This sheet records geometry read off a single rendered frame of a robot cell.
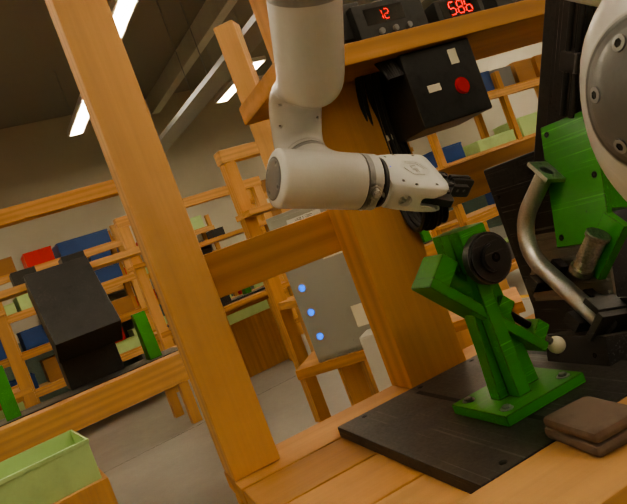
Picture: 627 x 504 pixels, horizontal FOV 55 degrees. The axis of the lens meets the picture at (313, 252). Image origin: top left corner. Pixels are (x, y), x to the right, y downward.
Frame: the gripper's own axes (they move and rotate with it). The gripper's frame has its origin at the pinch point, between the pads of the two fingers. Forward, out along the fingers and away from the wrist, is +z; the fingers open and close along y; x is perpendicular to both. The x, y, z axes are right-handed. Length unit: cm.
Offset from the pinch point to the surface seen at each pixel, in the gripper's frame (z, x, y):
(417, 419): -6.1, 31.1, -21.2
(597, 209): 18.5, -3.5, -10.9
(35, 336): -73, 505, 456
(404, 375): 4.7, 42.6, -3.6
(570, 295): 16.2, 9.2, -16.8
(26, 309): -82, 482, 477
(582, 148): 17.9, -9.7, -2.9
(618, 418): -2.8, 2.5, -42.9
